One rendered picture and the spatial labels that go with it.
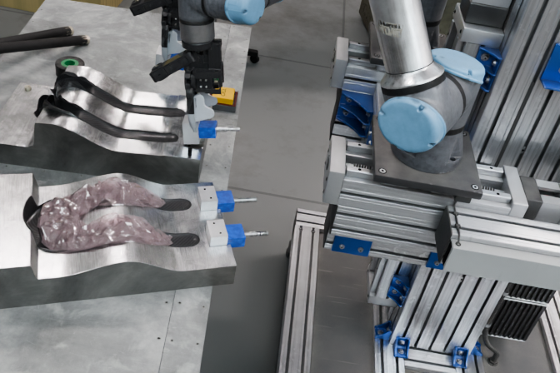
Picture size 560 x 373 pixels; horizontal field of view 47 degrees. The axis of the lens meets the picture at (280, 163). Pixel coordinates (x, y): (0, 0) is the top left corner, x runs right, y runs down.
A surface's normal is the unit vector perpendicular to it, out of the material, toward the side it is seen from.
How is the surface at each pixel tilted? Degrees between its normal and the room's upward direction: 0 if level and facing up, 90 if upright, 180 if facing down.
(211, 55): 82
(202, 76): 82
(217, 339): 0
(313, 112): 0
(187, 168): 90
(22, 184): 0
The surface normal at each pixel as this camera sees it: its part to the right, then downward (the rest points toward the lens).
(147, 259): 0.55, -0.72
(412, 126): -0.51, 0.56
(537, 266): -0.10, 0.60
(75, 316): 0.15, -0.78
